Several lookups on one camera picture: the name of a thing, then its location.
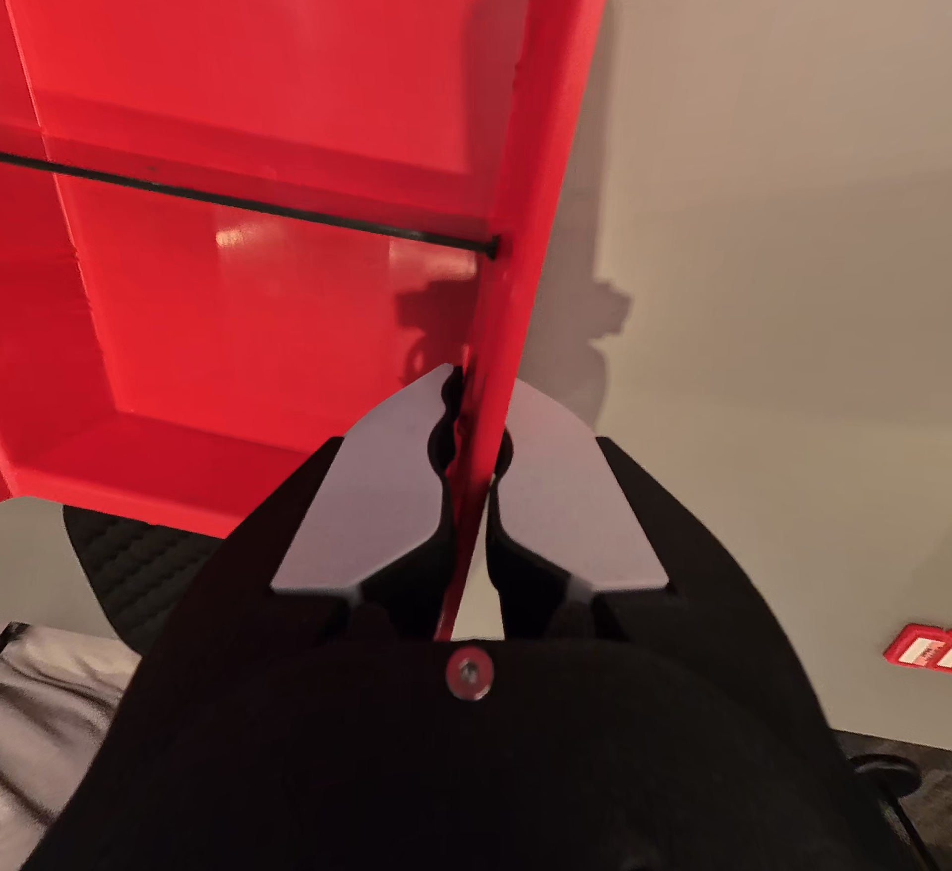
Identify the red and white label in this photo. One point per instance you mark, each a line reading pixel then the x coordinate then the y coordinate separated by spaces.
pixel 922 651

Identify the grey cloth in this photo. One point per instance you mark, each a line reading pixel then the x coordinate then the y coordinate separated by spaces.
pixel 44 737

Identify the red plastic bin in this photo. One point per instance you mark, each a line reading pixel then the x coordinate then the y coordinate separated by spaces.
pixel 260 30

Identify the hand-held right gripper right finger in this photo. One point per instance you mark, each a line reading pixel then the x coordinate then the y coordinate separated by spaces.
pixel 580 506

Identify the black mesh chair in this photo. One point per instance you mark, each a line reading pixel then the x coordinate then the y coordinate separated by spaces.
pixel 126 566

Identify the black chair base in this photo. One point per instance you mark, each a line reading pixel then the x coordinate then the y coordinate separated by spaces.
pixel 885 774

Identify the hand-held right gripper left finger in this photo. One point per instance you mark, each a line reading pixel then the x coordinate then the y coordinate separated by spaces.
pixel 372 506

